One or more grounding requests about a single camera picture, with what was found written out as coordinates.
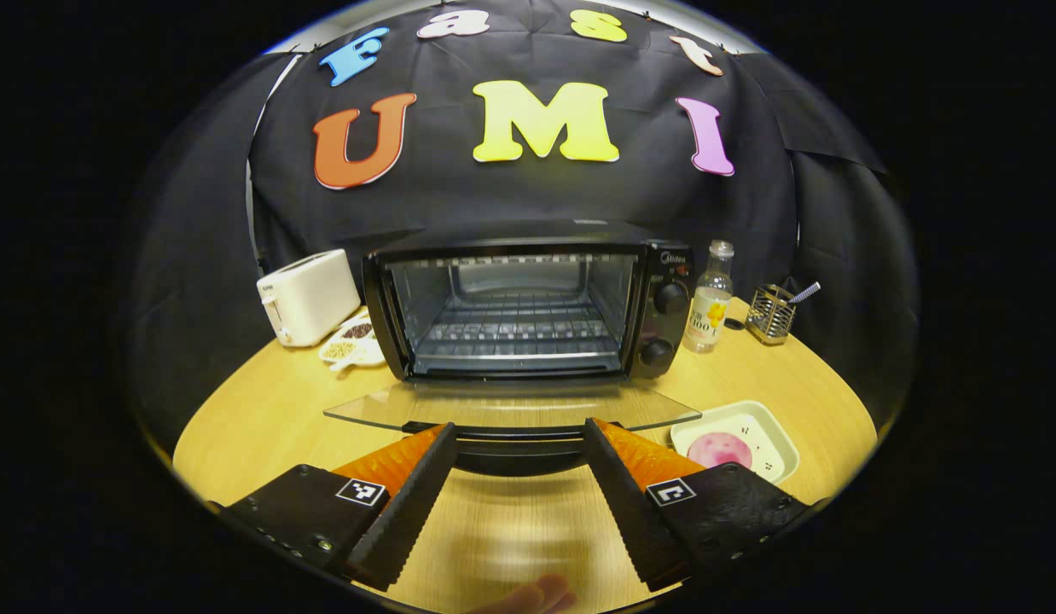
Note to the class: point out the cream square plate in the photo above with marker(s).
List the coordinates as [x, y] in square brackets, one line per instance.
[771, 435]

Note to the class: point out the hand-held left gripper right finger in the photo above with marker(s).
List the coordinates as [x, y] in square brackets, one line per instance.
[632, 512]

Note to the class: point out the white divided seed dish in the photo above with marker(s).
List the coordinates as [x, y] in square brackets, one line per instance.
[353, 345]

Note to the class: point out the round pink meat slice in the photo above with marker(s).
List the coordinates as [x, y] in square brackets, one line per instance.
[720, 449]

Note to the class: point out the small black object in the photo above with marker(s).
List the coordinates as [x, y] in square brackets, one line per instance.
[734, 324]

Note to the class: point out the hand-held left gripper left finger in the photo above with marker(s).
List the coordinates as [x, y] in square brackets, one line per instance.
[409, 507]

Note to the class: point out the clear drink bottle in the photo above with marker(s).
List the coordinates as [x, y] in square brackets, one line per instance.
[707, 307]

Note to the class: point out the black electric oven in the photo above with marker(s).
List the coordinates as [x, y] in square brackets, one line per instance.
[664, 337]

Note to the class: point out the metal spoon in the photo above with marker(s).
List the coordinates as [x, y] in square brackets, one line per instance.
[805, 293]

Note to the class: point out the black backdrop cloth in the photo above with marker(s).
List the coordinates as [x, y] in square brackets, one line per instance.
[494, 200]

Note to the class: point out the white toaster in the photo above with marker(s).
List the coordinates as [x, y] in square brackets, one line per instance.
[310, 298]

